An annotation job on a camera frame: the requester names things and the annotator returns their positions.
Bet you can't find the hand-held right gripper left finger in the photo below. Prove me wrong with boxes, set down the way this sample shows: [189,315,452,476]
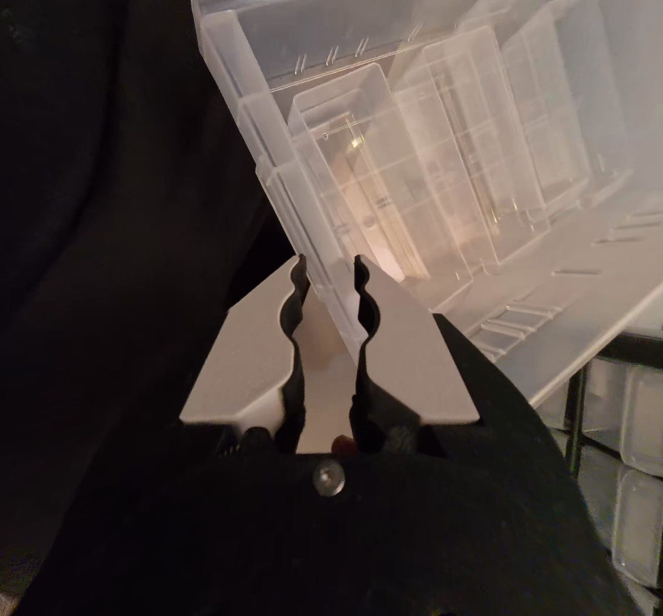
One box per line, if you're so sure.
[179,255,311,453]

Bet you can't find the clear plastic bin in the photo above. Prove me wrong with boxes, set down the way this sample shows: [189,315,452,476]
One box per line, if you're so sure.
[192,0,663,410]

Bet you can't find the rows of small clear drawers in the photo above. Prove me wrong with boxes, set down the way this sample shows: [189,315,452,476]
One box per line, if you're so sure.
[544,357,663,592]

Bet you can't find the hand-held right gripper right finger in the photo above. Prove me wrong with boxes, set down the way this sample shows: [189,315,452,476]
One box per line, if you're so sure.
[348,255,481,454]

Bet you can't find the black drawer cabinet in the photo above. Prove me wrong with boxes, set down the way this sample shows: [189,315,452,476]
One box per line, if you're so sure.
[539,326,663,616]

